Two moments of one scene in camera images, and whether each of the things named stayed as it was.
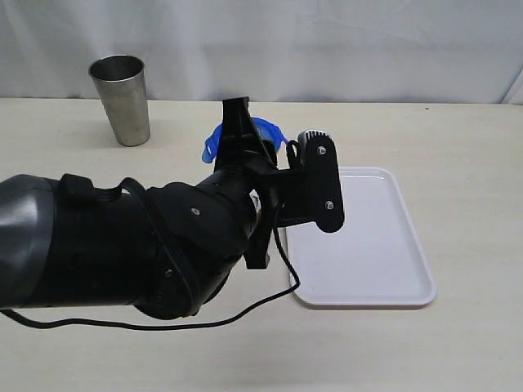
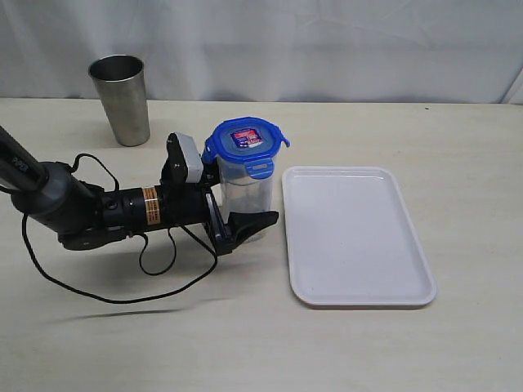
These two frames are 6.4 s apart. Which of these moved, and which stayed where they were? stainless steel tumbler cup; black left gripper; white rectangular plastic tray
Moved: black left gripper
Stayed: white rectangular plastic tray; stainless steel tumbler cup
